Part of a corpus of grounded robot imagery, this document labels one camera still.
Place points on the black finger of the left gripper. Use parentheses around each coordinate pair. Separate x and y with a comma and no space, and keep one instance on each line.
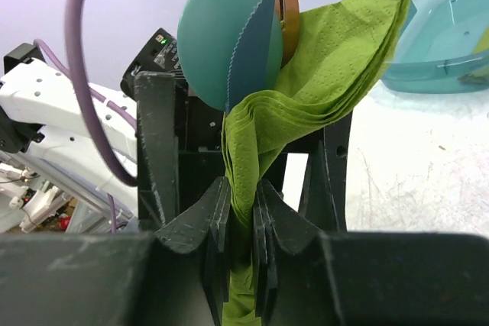
(322,199)

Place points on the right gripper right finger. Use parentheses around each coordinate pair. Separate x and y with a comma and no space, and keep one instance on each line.
(305,276)

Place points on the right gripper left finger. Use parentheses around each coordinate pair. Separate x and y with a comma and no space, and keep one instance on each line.
(175,276)

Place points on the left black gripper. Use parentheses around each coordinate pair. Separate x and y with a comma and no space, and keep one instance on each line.
(178,134)

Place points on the teal knife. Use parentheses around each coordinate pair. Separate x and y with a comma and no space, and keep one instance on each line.
(247,72)

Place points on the teal spoon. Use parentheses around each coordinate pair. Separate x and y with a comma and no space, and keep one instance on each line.
(207,33)

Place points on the green paper napkin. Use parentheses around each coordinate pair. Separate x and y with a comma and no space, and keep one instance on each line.
(342,52)

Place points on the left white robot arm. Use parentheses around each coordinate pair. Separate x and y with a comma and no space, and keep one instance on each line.
(42,122)

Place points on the teal plastic bin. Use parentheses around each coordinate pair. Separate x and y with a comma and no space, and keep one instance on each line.
(443,48)

